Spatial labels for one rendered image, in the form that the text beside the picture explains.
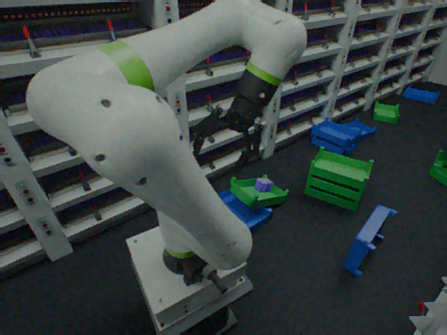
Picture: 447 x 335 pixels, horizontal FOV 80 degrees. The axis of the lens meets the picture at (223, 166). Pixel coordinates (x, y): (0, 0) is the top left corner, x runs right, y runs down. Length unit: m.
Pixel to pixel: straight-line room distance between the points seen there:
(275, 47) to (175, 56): 0.22
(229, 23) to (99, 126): 0.42
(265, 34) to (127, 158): 0.43
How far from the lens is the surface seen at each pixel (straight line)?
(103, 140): 0.31
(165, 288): 0.85
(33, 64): 1.13
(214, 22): 0.62
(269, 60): 0.63
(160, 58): 0.52
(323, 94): 2.36
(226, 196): 1.64
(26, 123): 1.18
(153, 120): 0.31
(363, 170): 1.78
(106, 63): 0.48
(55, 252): 1.54
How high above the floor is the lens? 1.11
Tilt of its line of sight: 36 degrees down
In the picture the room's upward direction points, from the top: straight up
